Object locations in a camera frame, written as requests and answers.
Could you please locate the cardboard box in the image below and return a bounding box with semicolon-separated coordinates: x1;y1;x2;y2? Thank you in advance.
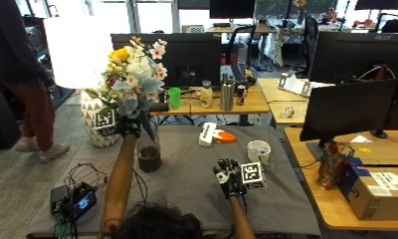
338;156;398;222

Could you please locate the black monitor behind flowers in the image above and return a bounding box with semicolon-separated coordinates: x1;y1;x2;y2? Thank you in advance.
109;32;222;89

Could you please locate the right glove white marker cube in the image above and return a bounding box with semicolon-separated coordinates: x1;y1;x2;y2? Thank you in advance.
238;160;267;190

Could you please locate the orange handheld tool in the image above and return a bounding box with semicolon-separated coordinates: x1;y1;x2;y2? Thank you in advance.
213;129;238;144

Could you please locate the dark cabinet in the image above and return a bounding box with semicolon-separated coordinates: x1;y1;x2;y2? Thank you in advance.
0;89;23;150

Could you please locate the amber glass vase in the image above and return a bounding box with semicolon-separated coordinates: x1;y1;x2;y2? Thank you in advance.
316;139;355;191

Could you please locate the person's right hand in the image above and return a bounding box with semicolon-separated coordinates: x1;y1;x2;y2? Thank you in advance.
210;157;248;200

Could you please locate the green plastic cup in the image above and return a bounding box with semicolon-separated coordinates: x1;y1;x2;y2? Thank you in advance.
167;87;183;111

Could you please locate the white device on desk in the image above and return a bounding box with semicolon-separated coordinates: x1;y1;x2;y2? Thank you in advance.
275;70;314;99

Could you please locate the white paper sheet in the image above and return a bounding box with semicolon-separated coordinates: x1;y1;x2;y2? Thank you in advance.
348;134;373;144

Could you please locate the dark drink can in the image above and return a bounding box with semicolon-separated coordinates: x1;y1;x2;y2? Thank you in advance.
234;84;247;107

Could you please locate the distant black monitor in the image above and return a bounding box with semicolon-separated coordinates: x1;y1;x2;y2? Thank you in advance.
207;0;256;20
352;0;398;11

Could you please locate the light wooden desk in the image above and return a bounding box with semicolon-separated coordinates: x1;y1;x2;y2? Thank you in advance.
255;77;334;127

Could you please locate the glove white marker cube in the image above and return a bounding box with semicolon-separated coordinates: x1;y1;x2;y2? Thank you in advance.
238;160;267;190
93;109;120;137

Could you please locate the black armchair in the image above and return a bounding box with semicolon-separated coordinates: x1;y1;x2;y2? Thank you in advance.
373;12;398;35

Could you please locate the black monitor on stand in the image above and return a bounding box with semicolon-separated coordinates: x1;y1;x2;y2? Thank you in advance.
298;77;398;148

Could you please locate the grey tablecloth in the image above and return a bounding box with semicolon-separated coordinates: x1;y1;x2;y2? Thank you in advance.
25;124;323;238

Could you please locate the small white box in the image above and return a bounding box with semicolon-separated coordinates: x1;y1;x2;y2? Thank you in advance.
181;24;206;35

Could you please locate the wooden desk with box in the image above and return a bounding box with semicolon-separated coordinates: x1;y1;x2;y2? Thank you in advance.
282;126;398;233

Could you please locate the person's left hand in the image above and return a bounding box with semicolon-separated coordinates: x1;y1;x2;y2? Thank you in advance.
116;114;143;138

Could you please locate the shiny crumpled object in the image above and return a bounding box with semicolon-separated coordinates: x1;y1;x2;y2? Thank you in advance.
279;106;296;120

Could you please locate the black cable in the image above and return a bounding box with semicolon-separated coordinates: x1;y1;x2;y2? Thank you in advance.
62;161;109;192

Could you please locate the large black monitor back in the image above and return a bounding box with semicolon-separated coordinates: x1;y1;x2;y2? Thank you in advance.
307;31;398;85

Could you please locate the white lampshade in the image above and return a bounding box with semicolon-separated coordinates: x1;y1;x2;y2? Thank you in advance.
42;15;117;91

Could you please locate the white handheld tool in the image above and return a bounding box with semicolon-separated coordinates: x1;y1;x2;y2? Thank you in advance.
197;121;218;148

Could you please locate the tall glass vase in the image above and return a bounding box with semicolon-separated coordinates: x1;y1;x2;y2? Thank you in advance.
136;114;163;173

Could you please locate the distant wooden desk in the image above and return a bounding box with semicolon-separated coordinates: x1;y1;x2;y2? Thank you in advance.
203;22;278;35

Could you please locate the left glove white marker cube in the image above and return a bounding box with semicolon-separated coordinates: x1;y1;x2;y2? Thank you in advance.
93;109;120;137

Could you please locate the black office chair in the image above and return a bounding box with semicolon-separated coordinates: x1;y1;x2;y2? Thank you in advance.
223;24;258;67

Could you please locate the stainless steel bottle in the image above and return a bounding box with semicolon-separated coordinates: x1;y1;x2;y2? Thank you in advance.
218;74;237;112

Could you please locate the wooden desk with bottles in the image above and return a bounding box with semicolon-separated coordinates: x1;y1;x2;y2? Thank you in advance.
149;77;271;127

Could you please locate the clear bottle with yellow liquid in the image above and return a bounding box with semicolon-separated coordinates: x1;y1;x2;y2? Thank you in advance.
198;79;214;110

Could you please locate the black device with screen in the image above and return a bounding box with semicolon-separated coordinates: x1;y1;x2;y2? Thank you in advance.
49;181;100;223

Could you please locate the artificial flower bouquet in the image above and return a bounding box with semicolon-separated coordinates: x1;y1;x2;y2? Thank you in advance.
84;36;170;142

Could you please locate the white triangle patterned lamp base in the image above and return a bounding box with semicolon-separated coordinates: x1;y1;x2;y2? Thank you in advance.
80;89;122;148

